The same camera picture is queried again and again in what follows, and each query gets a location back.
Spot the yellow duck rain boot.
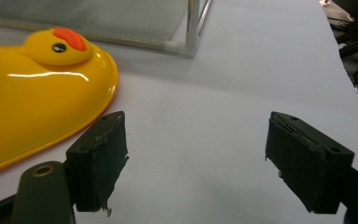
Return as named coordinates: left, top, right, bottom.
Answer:
left=0, top=26, right=120, bottom=180

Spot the metal mesh shoe rack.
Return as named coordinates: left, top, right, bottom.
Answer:
left=0, top=0, right=213, bottom=59

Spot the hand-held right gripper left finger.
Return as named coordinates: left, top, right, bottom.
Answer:
left=64, top=110, right=130, bottom=217

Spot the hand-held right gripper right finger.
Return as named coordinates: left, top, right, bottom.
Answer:
left=264, top=111, right=355, bottom=215

